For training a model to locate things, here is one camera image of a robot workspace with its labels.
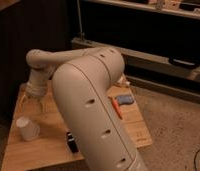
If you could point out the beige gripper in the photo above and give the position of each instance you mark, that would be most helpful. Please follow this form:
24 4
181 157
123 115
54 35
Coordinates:
34 91

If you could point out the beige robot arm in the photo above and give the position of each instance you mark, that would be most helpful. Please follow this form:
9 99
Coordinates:
80 81

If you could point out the black eraser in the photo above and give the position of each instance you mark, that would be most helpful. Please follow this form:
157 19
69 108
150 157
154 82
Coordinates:
71 142

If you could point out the wooden table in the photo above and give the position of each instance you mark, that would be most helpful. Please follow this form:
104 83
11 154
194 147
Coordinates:
51 149

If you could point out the orange carrot toy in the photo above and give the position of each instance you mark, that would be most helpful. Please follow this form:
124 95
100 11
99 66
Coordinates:
115 105

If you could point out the blue grey handheld tool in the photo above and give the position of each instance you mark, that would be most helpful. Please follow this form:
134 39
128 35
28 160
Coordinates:
125 99

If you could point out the black handle on bench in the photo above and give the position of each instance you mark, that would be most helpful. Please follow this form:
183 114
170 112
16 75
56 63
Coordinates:
183 65

